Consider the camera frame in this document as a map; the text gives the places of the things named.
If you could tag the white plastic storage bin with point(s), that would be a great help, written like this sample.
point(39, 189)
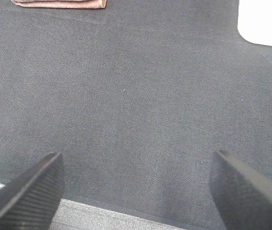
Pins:
point(254, 22)

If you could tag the black table mat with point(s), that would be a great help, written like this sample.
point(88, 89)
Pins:
point(136, 97)

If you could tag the brown microfiber towel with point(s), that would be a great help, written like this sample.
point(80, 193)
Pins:
point(62, 4)

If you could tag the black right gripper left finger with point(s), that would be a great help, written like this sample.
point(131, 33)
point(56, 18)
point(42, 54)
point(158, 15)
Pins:
point(30, 201)

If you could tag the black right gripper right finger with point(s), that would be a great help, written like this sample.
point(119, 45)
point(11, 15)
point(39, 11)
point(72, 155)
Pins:
point(241, 194)

